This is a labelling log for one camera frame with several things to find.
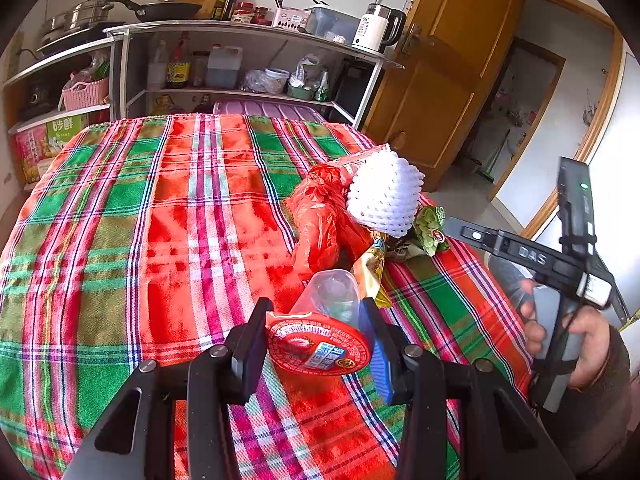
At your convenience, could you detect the clear plastic cup red lid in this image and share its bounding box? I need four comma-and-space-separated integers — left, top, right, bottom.
265, 269, 375, 375

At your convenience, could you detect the red plastic bag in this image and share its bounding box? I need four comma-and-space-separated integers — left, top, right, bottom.
284, 164, 373, 275

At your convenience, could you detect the green carton box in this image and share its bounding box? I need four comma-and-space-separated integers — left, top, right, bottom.
46, 114, 90, 158

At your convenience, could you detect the green snack packet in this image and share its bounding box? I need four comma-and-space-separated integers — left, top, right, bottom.
387, 204, 451, 261

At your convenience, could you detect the wooden door frame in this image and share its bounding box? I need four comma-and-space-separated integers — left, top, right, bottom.
487, 0, 626, 238

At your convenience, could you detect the clear crumpled plastic bag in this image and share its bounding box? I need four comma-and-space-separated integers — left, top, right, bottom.
241, 70, 268, 93

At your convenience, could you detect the black frying pan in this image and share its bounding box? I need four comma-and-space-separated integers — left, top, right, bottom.
104, 0, 203, 23

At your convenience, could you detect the white plastic tub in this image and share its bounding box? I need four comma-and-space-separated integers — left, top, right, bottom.
264, 67, 291, 95

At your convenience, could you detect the purple storage box lid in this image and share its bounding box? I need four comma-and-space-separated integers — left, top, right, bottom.
212, 100, 326, 124

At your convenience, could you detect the yellow snack wrapper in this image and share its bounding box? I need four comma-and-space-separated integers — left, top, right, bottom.
352, 232, 393, 309

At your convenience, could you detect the wooden door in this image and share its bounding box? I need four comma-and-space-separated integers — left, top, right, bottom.
362, 0, 526, 191

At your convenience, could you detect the white electric kettle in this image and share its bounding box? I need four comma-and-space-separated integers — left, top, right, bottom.
351, 3, 407, 54

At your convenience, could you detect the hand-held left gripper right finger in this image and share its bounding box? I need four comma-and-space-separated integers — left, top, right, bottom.
361, 297, 576, 480

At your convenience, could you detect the plaid tablecloth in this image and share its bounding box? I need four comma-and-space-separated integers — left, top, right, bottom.
0, 112, 536, 480

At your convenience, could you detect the white plastic bag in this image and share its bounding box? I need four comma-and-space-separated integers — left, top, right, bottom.
290, 55, 322, 86

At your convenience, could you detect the person's right forearm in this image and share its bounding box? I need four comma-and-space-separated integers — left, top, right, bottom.
537, 325, 637, 478

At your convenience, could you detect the pink carton box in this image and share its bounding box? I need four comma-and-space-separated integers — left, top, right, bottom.
14, 127, 51, 184

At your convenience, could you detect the white foam fruit net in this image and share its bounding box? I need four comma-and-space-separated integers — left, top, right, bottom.
346, 152, 426, 239

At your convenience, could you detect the pink plastic basket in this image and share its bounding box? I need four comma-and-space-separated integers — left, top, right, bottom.
61, 77, 111, 112

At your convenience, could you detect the pink chopstick holder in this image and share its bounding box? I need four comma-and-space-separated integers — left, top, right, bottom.
271, 7, 311, 31

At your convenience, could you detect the clear plastic storage container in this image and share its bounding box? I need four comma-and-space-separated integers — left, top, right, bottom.
305, 5, 362, 43

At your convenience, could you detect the translucent jug dark liquid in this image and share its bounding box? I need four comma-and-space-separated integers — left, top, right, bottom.
206, 45, 243, 89

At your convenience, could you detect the metal shelf rack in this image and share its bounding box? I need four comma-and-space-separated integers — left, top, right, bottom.
104, 20, 407, 133
2, 37, 123, 136

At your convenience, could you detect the soy sauce bottle yellow label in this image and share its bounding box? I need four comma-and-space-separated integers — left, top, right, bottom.
166, 32, 192, 90

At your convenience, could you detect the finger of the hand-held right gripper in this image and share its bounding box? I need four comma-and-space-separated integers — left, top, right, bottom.
443, 217, 505, 257

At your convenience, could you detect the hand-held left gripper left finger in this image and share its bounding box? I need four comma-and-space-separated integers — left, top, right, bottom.
62, 297, 274, 480

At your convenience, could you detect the clear plastic bottle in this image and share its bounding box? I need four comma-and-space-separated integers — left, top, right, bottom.
147, 40, 167, 91

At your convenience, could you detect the steel steamer pot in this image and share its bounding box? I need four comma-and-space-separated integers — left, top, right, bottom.
40, 0, 115, 36

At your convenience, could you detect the black induction cooker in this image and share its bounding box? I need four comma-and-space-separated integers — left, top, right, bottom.
36, 21, 126, 56

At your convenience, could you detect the person's right hand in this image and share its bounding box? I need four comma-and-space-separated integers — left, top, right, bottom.
519, 279, 613, 392

